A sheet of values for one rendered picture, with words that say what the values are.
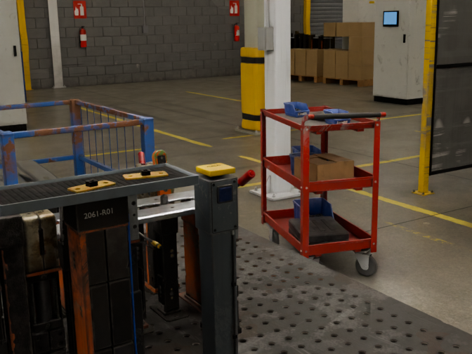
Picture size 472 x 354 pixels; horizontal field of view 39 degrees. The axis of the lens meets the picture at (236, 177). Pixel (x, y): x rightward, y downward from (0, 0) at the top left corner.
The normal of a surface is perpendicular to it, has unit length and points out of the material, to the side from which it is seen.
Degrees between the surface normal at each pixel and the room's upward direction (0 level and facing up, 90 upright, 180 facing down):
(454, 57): 89
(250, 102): 90
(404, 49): 90
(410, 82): 90
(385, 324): 0
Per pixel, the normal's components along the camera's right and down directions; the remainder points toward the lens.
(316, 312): -0.02, -0.97
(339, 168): 0.42, 0.20
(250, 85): -0.84, 0.15
